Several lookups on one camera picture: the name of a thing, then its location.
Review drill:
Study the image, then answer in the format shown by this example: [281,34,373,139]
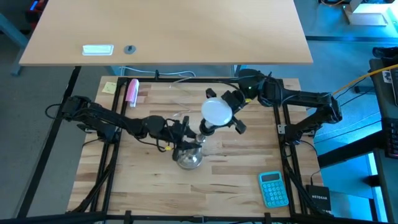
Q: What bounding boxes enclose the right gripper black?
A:
[205,88,249,135]

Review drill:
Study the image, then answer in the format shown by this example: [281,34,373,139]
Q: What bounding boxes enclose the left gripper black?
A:
[164,115,206,161]

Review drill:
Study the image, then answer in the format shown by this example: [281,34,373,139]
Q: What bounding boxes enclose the white LED light bulb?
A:
[201,96,234,126]

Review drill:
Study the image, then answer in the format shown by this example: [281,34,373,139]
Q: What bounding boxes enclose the silver metal lamp base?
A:
[175,119,215,171]

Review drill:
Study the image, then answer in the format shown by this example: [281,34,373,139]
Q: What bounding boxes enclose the pink white stapler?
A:
[125,78,140,108]

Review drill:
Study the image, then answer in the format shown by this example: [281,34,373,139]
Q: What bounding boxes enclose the teal calculator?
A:
[257,170,290,209]

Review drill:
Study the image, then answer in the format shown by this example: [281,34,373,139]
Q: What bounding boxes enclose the light wood desk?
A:
[19,0,313,67]

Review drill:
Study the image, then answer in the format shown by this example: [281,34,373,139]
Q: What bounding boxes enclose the yellow sticky note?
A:
[101,81,118,95]

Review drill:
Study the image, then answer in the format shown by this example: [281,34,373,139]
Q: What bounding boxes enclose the white rectangular desk outlet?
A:
[81,44,115,57]

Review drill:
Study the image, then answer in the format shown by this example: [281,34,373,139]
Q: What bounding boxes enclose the black keyboard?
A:
[382,117,398,160]

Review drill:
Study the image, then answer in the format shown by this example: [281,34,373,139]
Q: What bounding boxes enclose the white cardboard box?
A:
[343,0,389,27]

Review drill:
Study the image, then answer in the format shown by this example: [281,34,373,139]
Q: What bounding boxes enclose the dark side desk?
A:
[369,46,398,224]

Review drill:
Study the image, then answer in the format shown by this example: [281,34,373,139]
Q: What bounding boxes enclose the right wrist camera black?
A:
[224,91,241,106]

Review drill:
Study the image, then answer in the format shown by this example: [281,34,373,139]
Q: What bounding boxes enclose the clear white lamp cord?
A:
[169,77,195,118]

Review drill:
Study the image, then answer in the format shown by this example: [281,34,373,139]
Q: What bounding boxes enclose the white cable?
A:
[119,65,197,78]

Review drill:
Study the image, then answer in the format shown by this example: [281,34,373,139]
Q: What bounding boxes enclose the black aluminium table frame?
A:
[17,65,398,224]

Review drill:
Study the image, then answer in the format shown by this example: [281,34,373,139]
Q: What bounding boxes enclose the black Netgear network switch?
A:
[305,184,332,213]

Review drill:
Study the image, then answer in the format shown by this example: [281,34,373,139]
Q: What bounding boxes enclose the yellow cable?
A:
[332,63,398,96]

